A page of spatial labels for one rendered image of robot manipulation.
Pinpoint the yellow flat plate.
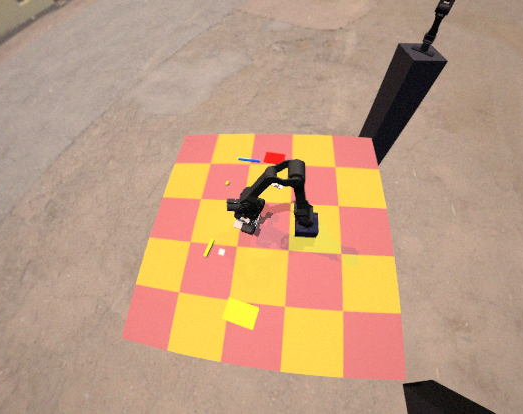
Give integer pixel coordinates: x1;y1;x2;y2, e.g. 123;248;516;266
222;297;259;330

